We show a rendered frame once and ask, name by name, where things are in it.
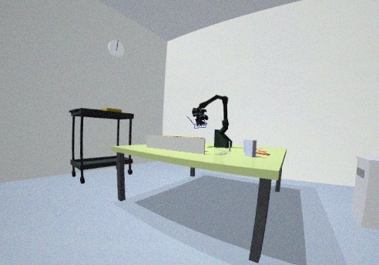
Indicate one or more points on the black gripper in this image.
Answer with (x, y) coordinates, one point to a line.
(198, 118)

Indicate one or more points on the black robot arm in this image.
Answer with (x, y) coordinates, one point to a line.
(202, 105)

